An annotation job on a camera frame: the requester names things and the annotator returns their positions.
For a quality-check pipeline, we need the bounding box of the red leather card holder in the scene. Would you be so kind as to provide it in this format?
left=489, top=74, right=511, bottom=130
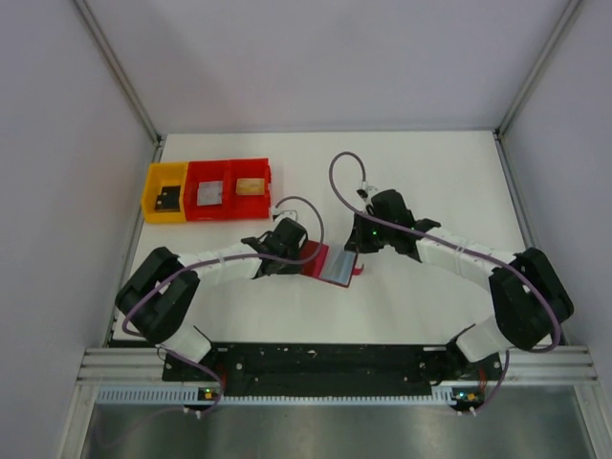
left=300, top=244, right=364, bottom=288

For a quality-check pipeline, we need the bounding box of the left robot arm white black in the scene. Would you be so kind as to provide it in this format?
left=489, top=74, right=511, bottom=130
left=115, top=218, right=307, bottom=362

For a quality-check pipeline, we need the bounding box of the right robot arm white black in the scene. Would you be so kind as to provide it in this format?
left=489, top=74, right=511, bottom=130
left=345, top=186, right=575, bottom=362

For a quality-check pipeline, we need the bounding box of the gold card in bin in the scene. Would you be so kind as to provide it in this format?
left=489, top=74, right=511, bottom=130
left=235, top=178, right=266, bottom=196

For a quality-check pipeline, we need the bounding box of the silver card in bin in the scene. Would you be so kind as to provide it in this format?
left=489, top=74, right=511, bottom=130
left=196, top=181, right=223, bottom=207

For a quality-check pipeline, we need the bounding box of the red plastic bin right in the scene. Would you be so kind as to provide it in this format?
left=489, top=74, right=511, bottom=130
left=229, top=158, right=272, bottom=220

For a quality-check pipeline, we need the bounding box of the red plastic bin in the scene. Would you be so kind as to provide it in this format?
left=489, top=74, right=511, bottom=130
left=184, top=160, right=230, bottom=222
left=229, top=158, right=272, bottom=220

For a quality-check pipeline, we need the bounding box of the red plastic bin middle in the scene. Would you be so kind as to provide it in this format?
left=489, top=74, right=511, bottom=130
left=184, top=160, right=230, bottom=222

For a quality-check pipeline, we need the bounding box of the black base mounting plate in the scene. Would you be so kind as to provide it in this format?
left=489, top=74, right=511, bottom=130
left=162, top=341, right=503, bottom=396

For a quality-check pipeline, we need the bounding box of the yellow plastic bin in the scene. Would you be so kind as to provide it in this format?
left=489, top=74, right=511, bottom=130
left=141, top=162, right=188, bottom=224

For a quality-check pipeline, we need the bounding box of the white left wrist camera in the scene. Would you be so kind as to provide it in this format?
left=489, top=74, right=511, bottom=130
left=272, top=206, right=298, bottom=222

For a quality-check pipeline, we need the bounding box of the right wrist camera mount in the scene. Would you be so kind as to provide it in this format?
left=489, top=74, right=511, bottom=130
left=357, top=181, right=379, bottom=201

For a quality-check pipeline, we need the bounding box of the aluminium front frame rail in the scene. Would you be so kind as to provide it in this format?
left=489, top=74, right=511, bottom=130
left=76, top=346, right=599, bottom=386

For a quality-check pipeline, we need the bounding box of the white slotted cable duct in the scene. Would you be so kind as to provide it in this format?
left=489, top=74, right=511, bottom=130
left=96, top=386, right=480, bottom=407

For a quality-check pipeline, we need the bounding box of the aluminium left frame post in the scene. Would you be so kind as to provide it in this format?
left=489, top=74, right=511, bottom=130
left=71, top=0, right=163, bottom=146

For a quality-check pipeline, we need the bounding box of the aluminium frame post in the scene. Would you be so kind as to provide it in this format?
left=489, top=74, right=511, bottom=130
left=494, top=0, right=585, bottom=142
left=71, top=0, right=163, bottom=146

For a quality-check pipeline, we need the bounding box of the aluminium right frame post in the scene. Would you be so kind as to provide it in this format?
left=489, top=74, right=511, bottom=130
left=494, top=0, right=585, bottom=142

